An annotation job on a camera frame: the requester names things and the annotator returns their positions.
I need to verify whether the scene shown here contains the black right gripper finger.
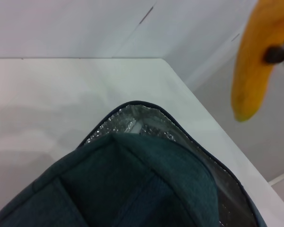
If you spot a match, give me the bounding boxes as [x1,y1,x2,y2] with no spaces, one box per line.
[262,35,284,69]

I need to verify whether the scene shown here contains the dark teal insulated lunch bag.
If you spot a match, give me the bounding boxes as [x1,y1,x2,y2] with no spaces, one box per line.
[0,101,267,227]

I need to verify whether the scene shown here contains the yellow banana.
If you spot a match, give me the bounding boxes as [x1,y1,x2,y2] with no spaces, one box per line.
[231,0,284,122]

